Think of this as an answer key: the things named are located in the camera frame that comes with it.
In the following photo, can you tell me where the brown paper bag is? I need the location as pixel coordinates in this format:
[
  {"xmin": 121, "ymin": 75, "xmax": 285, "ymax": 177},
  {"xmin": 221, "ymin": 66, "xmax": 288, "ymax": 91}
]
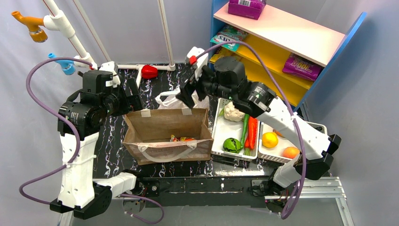
[{"xmin": 122, "ymin": 108, "xmax": 214, "ymax": 165}]

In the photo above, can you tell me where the white plastic grocery bag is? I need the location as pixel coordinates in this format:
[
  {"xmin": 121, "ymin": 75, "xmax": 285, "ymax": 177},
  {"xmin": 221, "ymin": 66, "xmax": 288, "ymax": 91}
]
[{"xmin": 155, "ymin": 86, "xmax": 210, "ymax": 109}]

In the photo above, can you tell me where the orange snack bag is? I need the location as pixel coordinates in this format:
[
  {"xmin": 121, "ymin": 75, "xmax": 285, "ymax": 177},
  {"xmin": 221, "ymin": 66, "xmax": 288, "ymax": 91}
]
[{"xmin": 170, "ymin": 135, "xmax": 196, "ymax": 142}]

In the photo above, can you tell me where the purple snack bag top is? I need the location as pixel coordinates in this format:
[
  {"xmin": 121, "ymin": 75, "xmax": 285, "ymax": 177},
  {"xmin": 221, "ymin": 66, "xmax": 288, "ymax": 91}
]
[{"xmin": 228, "ymin": 0, "xmax": 267, "ymax": 20}]

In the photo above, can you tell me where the purple snack bag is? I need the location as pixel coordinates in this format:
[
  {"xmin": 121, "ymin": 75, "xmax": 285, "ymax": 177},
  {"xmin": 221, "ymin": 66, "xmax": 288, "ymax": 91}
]
[
  {"xmin": 282, "ymin": 53, "xmax": 323, "ymax": 81},
  {"xmin": 228, "ymin": 0, "xmax": 267, "ymax": 20}
]

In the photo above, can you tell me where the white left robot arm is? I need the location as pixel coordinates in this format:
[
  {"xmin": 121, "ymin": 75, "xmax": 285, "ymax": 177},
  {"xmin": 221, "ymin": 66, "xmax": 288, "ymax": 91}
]
[{"xmin": 50, "ymin": 70, "xmax": 142, "ymax": 220}]

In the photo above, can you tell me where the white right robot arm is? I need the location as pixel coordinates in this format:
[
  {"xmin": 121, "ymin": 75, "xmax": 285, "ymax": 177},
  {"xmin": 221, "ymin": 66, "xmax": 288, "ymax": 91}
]
[{"xmin": 176, "ymin": 47, "xmax": 341, "ymax": 188}]

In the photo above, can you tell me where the green Fox's candy bag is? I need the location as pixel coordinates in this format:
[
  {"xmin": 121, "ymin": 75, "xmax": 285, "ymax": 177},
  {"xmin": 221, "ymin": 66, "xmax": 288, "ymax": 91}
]
[{"xmin": 210, "ymin": 24, "xmax": 248, "ymax": 44}]

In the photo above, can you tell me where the purple snack bag right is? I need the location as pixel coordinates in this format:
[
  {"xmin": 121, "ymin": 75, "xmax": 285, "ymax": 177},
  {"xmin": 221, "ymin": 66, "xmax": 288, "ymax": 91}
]
[{"xmin": 282, "ymin": 53, "xmax": 323, "ymax": 81}]

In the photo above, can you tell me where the yellow snack packet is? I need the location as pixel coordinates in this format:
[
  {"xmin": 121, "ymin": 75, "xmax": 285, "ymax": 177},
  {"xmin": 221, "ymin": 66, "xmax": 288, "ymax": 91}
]
[{"xmin": 209, "ymin": 47, "xmax": 232, "ymax": 64}]

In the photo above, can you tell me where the white cauliflower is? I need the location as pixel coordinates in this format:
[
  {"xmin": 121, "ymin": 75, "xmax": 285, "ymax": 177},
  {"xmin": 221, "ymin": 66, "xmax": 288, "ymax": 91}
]
[{"xmin": 223, "ymin": 102, "xmax": 245, "ymax": 122}]

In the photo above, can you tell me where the red pepper toy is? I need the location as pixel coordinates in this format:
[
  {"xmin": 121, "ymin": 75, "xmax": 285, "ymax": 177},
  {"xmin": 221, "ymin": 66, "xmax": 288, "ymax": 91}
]
[{"xmin": 141, "ymin": 65, "xmax": 158, "ymax": 80}]

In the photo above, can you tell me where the white vegetable basket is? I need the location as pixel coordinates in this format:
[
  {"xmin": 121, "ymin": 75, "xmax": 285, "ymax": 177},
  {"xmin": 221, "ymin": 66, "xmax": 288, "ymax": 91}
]
[{"xmin": 211, "ymin": 98, "xmax": 257, "ymax": 161}]

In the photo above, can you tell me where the green chili pepper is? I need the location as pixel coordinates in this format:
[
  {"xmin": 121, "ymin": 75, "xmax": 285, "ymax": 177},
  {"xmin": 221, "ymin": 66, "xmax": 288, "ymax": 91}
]
[{"xmin": 240, "ymin": 114, "xmax": 249, "ymax": 149}]

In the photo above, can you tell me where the blue pipe hook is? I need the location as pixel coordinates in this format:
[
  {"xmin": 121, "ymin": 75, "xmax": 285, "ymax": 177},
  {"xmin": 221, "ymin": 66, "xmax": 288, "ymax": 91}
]
[{"xmin": 55, "ymin": 60, "xmax": 76, "ymax": 75}]

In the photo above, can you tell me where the green watermelon toy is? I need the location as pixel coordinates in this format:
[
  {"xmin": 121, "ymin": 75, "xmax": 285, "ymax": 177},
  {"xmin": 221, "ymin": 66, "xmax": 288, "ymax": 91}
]
[{"xmin": 223, "ymin": 137, "xmax": 242, "ymax": 153}]

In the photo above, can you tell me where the orange carrot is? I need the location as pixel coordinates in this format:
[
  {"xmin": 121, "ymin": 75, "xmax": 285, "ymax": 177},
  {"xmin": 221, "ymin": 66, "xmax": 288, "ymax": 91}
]
[{"xmin": 244, "ymin": 117, "xmax": 258, "ymax": 150}]

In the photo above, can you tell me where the yellow lemon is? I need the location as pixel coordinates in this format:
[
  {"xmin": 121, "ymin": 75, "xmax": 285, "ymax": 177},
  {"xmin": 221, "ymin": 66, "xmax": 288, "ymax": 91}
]
[{"xmin": 262, "ymin": 132, "xmax": 279, "ymax": 148}]

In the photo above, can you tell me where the red green mango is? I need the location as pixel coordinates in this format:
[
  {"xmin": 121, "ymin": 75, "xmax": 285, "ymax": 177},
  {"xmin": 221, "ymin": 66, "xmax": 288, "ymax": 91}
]
[{"xmin": 273, "ymin": 129, "xmax": 284, "ymax": 137}]

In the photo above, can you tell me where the colourful wooden shelf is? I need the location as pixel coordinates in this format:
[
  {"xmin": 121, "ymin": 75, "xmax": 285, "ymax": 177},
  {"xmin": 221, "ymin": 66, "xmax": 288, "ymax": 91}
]
[{"xmin": 211, "ymin": 0, "xmax": 367, "ymax": 111}]

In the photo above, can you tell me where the white fruit basket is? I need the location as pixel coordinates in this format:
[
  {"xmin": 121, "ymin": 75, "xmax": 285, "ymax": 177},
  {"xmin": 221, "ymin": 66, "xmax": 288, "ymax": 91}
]
[{"xmin": 258, "ymin": 120, "xmax": 328, "ymax": 166}]

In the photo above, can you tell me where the white pvc pipe rack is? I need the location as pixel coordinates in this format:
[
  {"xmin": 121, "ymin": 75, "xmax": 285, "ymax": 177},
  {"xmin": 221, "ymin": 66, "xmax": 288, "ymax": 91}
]
[{"xmin": 42, "ymin": 0, "xmax": 176, "ymax": 89}]

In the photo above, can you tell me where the orange pipe hook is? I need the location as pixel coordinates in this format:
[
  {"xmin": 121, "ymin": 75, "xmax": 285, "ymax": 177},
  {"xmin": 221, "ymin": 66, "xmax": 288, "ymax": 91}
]
[{"xmin": 11, "ymin": 11, "xmax": 48, "ymax": 43}]

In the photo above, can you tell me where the orange peach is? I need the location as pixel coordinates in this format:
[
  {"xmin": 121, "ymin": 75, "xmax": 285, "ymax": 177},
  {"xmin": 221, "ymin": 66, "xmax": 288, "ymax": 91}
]
[{"xmin": 282, "ymin": 147, "xmax": 301, "ymax": 159}]

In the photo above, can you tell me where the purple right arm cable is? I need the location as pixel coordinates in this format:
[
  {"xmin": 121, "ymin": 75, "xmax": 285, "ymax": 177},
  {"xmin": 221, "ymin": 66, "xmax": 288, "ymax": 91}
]
[{"xmin": 194, "ymin": 40, "xmax": 308, "ymax": 220}]

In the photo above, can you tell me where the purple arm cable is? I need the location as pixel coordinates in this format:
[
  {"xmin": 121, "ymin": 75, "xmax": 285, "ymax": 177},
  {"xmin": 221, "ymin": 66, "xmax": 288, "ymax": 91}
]
[
  {"xmin": 194, "ymin": 40, "xmax": 308, "ymax": 220},
  {"xmin": 18, "ymin": 57, "xmax": 165, "ymax": 225}
]

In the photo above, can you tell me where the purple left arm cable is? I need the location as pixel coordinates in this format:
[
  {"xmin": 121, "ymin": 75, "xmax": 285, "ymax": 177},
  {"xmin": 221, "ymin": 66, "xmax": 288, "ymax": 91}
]
[{"xmin": 18, "ymin": 57, "xmax": 165, "ymax": 225}]

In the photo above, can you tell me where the aluminium base frame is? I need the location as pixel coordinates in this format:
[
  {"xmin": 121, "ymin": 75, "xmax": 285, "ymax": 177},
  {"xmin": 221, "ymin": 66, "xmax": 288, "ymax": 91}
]
[{"xmin": 59, "ymin": 176, "xmax": 354, "ymax": 226}]

